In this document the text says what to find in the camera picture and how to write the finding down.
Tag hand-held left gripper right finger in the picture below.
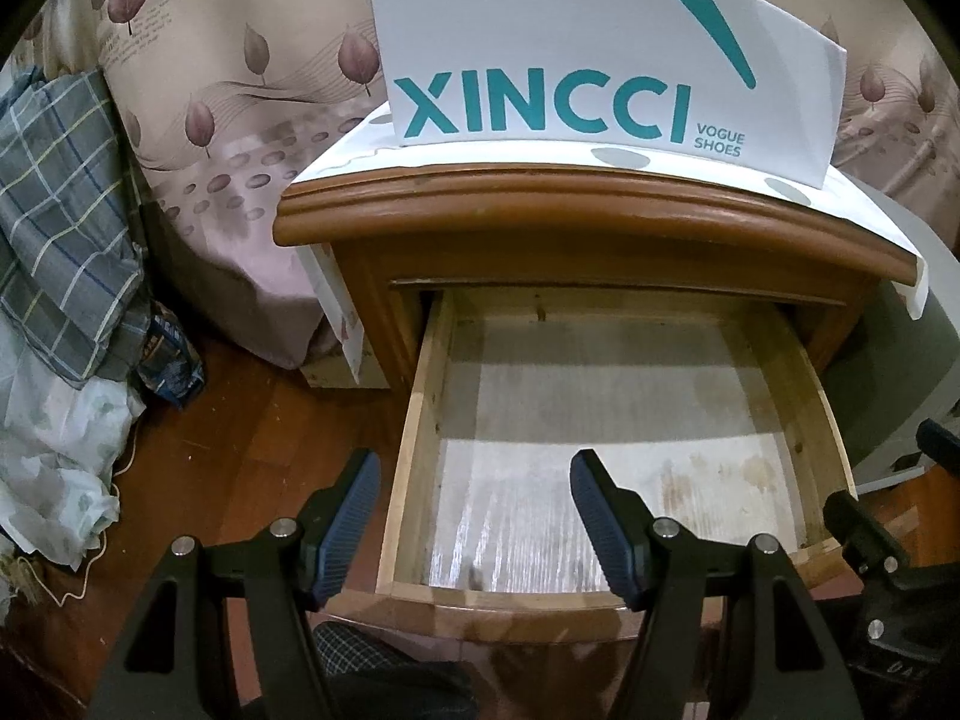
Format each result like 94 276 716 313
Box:
568 450 863 720

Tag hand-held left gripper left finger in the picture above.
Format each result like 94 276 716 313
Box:
90 448 383 720

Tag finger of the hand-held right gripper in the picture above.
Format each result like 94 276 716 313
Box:
916 418 960 477
823 491 912 578

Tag white shoe box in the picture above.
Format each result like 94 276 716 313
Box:
367 0 850 190

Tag grey cabinet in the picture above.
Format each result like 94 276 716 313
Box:
821 240 960 492

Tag person's dark plaid pants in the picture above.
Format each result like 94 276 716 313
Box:
311 619 481 720

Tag white paper bag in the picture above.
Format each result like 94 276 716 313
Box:
300 244 368 389

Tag blue plastic packet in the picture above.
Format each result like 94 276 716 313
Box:
135 300 207 410

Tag white floral cloth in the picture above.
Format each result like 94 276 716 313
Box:
0 360 147 571

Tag wooden nightstand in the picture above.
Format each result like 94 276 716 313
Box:
271 165 925 421

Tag white dotted cloth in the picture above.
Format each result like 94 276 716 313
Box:
289 101 931 320

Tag grey plaid quilt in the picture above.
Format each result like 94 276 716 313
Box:
0 64 151 391

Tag leaf print bed sheet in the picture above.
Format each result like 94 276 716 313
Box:
22 0 960 368

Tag white cord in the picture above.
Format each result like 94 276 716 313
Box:
30 405 140 608

